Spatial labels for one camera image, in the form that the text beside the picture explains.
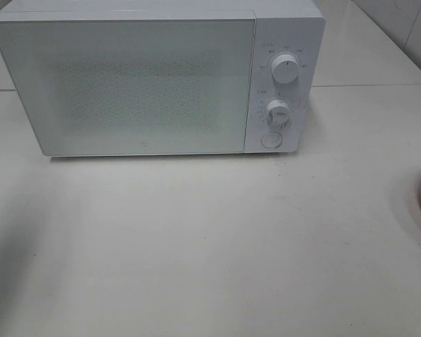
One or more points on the white timer knob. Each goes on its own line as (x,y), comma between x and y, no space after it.
(277,112)

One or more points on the round white door button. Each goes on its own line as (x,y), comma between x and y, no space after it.
(271,140)

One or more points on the white microwave door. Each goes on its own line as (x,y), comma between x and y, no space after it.
(131,88)

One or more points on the upper white power knob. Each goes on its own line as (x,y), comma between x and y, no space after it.
(285,67)

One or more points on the white microwave oven body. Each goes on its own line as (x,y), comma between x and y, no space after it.
(279,26)

